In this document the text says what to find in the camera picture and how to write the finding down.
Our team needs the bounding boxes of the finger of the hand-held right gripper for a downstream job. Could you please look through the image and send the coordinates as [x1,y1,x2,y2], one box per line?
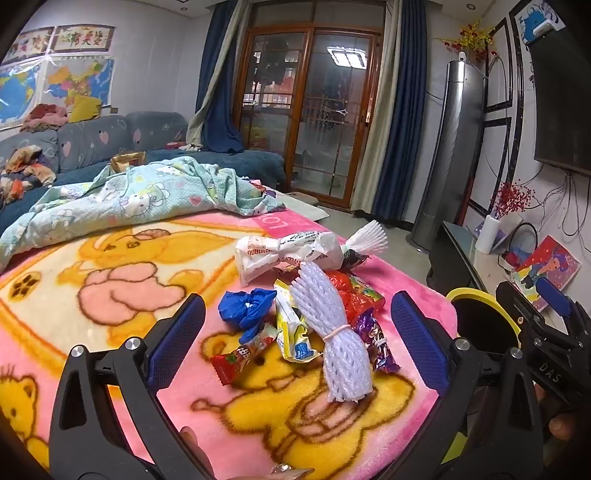
[536,276,591,334]
[496,281,542,336]

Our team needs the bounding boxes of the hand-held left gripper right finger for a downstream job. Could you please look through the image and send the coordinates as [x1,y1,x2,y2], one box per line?
[387,290,544,480]

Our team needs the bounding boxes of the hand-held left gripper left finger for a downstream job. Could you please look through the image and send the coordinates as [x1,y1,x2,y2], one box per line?
[48,293,215,480]

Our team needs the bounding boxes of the yellow rimmed black bin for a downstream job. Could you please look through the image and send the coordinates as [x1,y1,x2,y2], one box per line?
[441,287,523,468]

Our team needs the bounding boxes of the purple snack wrapper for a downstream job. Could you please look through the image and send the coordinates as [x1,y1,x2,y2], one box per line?
[355,308,402,376]

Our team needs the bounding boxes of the red candy bar wrapper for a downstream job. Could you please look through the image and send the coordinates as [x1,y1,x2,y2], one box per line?
[210,323,279,387]

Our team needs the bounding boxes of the blue plastic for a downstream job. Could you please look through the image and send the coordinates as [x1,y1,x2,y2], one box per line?
[218,287,279,343]

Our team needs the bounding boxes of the long white foam net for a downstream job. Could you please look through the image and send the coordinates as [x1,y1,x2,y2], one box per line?
[290,262,374,405]

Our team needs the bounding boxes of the red orange crinkled wrapper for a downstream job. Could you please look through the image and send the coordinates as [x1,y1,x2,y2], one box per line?
[323,269,387,325]

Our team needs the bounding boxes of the dark small wrapper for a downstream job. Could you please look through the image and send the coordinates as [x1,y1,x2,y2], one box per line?
[341,248,371,270]

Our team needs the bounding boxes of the yellow white snack wrapper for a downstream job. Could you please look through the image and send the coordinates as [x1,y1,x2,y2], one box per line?
[273,278,325,364]

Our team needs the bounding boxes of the small white foam net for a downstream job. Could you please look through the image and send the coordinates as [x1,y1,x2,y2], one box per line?
[342,220,389,258]

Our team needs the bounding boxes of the white plastic wrapper bag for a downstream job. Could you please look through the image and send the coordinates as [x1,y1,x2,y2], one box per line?
[235,231,346,288]

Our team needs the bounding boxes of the person's right hand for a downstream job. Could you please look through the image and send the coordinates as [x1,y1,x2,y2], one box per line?
[534,384,579,442]

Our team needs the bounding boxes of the person's left hand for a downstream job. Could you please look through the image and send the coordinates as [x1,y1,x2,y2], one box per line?
[180,426,216,479]

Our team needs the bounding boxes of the colourful figure painting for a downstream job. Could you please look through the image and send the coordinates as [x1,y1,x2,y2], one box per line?
[509,235,582,313]

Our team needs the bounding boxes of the white ribbed vase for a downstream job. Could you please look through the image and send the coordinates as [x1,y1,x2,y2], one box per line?
[475,215,502,256]

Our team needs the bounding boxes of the dark television cabinet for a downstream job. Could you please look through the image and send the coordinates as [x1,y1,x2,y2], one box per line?
[426,220,525,298]

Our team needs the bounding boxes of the white framed board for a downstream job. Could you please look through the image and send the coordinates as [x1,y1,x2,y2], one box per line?
[466,213,523,254]

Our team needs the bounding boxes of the pink bear printed blanket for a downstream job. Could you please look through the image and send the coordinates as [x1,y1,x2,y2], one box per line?
[0,210,458,480]

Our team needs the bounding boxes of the light green cartoon quilt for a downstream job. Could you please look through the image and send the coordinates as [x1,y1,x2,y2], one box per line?
[0,156,287,273]

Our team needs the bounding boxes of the grey tower air conditioner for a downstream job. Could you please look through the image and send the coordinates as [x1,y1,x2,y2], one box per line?
[405,51,486,256]

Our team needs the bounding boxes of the white top coffee table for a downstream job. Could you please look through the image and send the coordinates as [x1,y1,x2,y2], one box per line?
[270,191,330,225]

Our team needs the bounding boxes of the golden box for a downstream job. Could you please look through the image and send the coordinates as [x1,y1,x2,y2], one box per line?
[109,151,147,174]

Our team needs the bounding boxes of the blue and beige curtain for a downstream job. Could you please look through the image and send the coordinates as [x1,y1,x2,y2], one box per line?
[352,0,431,223]
[186,0,260,154]

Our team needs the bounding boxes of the blue patterned sofa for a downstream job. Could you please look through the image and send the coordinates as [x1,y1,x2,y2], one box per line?
[0,111,287,236]

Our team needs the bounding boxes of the colourful cloth pile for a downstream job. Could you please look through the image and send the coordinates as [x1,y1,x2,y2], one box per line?
[0,145,57,205]

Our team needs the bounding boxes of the yellow pillow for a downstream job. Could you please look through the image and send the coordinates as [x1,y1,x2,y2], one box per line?
[68,94,103,123]

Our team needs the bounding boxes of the wooden glass sliding door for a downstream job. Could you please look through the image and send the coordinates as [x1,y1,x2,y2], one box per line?
[232,0,386,209]

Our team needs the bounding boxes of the pink red clothes pile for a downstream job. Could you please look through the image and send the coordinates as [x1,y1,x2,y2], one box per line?
[20,103,71,133]

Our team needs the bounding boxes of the yellow red artificial flowers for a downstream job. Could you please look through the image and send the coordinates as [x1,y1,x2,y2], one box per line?
[435,19,498,62]

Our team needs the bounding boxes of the country map poster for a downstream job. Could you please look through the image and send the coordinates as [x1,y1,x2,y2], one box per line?
[43,57,116,110]

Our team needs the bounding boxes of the world map poster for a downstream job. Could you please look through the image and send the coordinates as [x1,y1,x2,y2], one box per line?
[0,62,43,126]

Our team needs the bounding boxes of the black cable loop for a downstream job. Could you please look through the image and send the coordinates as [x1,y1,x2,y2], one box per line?
[505,222,539,269]

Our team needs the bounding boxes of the bundle of wall cables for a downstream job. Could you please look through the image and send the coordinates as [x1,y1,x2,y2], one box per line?
[538,173,591,241]

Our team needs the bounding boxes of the wall television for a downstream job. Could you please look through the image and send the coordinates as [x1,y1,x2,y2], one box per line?
[525,19,591,177]

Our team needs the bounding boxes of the embroidered wall picture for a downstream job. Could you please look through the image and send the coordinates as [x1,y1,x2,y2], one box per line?
[50,22,116,52]
[2,27,55,64]

